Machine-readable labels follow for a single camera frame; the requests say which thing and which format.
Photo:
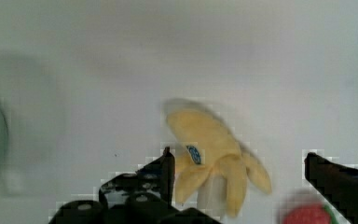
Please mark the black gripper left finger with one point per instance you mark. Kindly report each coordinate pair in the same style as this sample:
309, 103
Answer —
156, 178

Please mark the red toy strawberry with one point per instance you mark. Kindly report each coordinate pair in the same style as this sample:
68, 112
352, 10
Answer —
311, 213

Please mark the peeled yellow banana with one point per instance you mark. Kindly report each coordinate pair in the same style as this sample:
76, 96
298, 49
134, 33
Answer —
213, 165

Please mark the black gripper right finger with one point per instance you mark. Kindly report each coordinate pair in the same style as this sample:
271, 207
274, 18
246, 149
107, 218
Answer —
336, 182

